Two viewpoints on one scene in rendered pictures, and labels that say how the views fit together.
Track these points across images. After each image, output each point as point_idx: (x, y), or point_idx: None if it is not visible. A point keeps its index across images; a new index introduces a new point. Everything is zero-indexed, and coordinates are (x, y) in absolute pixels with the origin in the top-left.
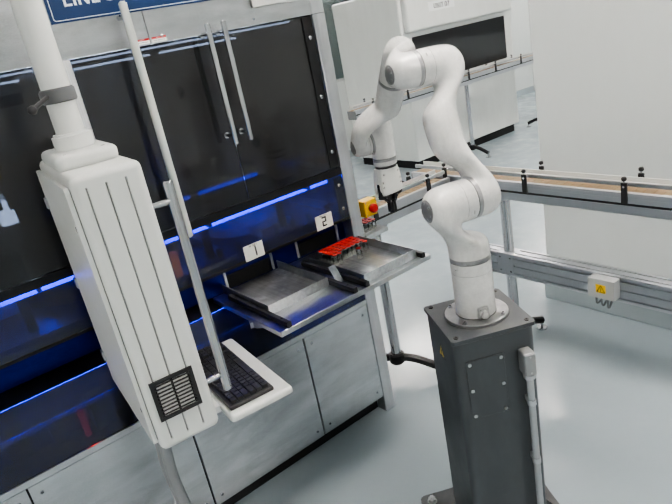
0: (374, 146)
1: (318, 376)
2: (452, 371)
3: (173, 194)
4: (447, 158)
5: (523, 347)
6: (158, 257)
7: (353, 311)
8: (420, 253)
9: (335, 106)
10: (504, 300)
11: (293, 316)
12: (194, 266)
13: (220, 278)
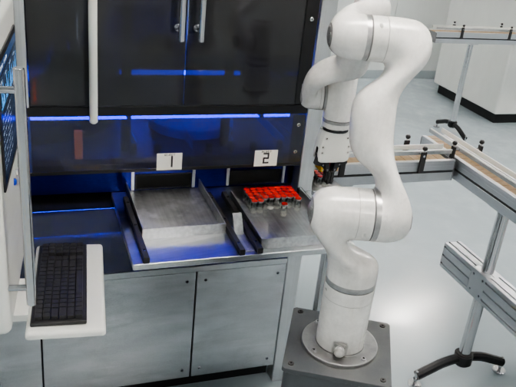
0: (325, 103)
1: (202, 315)
2: None
3: (20, 84)
4: (360, 159)
5: None
6: None
7: (268, 265)
8: None
9: (325, 35)
10: (382, 343)
11: (160, 252)
12: (24, 168)
13: (127, 175)
